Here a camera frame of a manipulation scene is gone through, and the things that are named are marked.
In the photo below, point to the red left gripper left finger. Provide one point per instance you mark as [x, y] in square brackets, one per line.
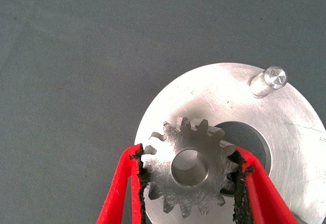
[119, 188]

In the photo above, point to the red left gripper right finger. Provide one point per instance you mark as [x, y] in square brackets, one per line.
[262, 198]

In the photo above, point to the white gear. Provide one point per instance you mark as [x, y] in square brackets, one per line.
[165, 173]

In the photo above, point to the round metal carrier plate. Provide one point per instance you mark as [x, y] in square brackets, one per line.
[280, 132]

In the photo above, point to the dark grey table cloth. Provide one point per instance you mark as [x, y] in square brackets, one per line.
[76, 56]

